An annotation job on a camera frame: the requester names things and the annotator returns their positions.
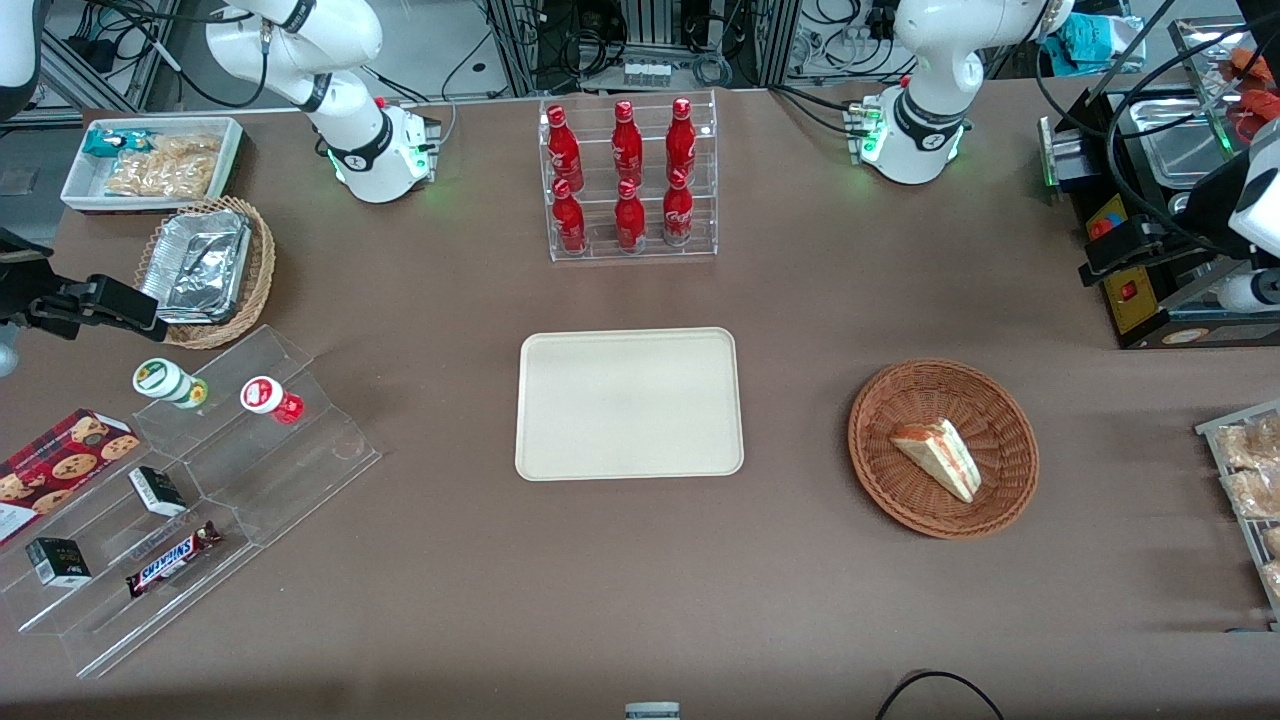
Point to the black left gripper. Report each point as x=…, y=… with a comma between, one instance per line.
x=1196, y=212

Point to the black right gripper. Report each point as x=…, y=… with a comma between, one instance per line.
x=22, y=290

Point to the triangle sandwich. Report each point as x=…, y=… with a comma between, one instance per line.
x=940, y=455

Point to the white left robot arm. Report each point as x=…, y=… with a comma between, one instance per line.
x=925, y=60

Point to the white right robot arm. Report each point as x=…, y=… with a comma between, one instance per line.
x=360, y=150

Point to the oval tan wicker basket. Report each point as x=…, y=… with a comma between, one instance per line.
x=262, y=260

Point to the tray of packaged pastries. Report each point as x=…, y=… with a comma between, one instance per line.
x=1225, y=480

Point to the round brown wicker basket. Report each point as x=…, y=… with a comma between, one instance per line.
x=905, y=485

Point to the beige plastic tray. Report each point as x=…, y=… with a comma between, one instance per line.
x=628, y=405

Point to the black food warmer cabinet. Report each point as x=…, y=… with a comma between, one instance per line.
x=1135, y=310

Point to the green lidded drink cup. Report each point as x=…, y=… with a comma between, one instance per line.
x=160, y=378

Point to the stacked foil containers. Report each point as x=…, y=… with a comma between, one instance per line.
x=198, y=265

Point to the white rectangular snack bin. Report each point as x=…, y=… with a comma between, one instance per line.
x=85, y=188

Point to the steel warmer pan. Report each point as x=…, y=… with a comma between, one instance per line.
x=1180, y=135

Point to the clear bag of crackers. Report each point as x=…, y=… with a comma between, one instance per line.
x=165, y=172

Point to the red lidded drink cup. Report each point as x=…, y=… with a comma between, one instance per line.
x=265, y=395

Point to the red cookie box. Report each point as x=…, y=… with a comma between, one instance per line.
x=60, y=465

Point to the small black carton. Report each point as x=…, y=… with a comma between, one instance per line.
x=158, y=490
x=58, y=562

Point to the teal snack packet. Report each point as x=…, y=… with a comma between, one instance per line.
x=110, y=142

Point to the teal crumpled bag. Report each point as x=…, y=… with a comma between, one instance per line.
x=1090, y=40

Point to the red fried food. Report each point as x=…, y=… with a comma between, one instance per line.
x=1255, y=95

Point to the clear acrylic step stand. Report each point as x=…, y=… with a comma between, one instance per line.
x=320, y=450
x=110, y=625

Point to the wrapped brown bread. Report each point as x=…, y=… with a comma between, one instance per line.
x=1272, y=578
x=1255, y=495
x=1272, y=540
x=1250, y=445

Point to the snickers chocolate bar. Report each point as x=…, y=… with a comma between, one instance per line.
x=170, y=560

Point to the red cola bottle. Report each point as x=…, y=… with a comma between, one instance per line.
x=681, y=140
x=627, y=140
x=630, y=220
x=678, y=212
x=563, y=145
x=570, y=222

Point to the clear acrylic bottle rack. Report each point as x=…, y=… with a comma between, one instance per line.
x=600, y=245

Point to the white power strip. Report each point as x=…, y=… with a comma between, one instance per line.
x=646, y=73

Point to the small grey device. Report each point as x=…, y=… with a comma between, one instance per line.
x=652, y=712

